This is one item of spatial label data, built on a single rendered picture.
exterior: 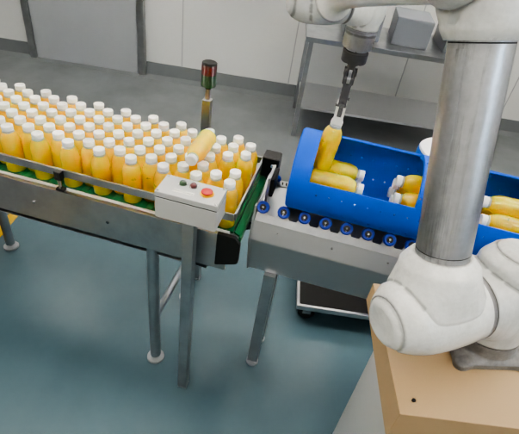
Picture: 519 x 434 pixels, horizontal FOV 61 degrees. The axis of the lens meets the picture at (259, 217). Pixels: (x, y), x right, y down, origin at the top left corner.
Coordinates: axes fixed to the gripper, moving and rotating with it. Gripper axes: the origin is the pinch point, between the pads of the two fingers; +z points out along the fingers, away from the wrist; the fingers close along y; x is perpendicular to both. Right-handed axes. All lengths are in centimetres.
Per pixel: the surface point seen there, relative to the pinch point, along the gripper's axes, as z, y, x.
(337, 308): 117, 28, -26
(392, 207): 20.1, -14.4, -23.5
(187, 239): 41, -31, 38
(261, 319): 97, -10, 10
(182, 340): 96, -31, 38
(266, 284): 74, -10, 11
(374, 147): 13.1, 9.0, -15.0
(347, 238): 39.2, -11.6, -13.7
